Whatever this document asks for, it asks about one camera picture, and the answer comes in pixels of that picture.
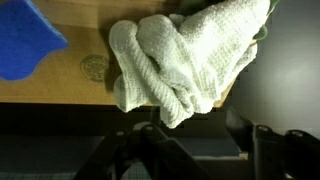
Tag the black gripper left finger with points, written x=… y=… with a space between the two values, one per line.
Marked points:
x=150 y=153

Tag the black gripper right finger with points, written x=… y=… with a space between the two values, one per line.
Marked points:
x=266 y=146

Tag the white terry towel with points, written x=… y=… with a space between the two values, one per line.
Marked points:
x=186 y=60

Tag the large cardboard box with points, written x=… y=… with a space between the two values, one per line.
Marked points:
x=76 y=66

